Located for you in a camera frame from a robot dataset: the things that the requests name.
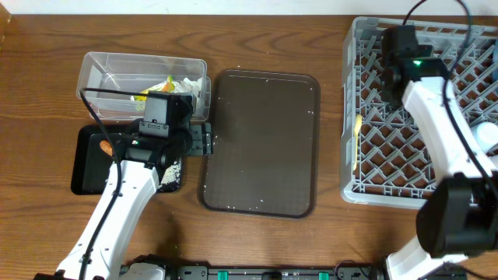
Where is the white tissue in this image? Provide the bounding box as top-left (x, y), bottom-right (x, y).
top-left (173, 78), bottom-right (203, 113)

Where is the yellow green snack wrapper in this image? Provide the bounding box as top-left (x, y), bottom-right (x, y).
top-left (131, 75), bottom-right (175, 101)

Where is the orange carrot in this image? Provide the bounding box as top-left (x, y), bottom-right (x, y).
top-left (99, 140), bottom-right (114, 156)

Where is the yellow plastic spoon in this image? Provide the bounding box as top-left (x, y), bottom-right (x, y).
top-left (352, 114), bottom-right (363, 171)

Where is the light blue cup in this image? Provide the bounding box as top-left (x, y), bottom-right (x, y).
top-left (471, 122), bottom-right (498, 152)

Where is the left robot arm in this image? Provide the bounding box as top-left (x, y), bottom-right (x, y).
top-left (35, 123), bottom-right (212, 279)

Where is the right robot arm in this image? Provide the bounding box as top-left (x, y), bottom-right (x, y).
top-left (384, 58), bottom-right (497, 279)

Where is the grey dishwasher rack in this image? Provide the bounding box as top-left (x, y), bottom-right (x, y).
top-left (340, 16), bottom-right (497, 209)

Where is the spilled white rice pile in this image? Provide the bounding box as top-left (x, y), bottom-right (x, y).
top-left (160, 159), bottom-right (182, 192)

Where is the brown serving tray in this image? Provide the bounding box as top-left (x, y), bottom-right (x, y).
top-left (198, 69), bottom-right (321, 219)

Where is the clear plastic bin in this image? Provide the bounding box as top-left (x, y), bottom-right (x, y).
top-left (77, 52), bottom-right (211, 121)

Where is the black tray bin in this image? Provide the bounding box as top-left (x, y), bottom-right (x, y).
top-left (71, 124), bottom-right (181, 195)

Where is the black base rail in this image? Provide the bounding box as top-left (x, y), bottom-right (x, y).
top-left (120, 264), bottom-right (468, 280)

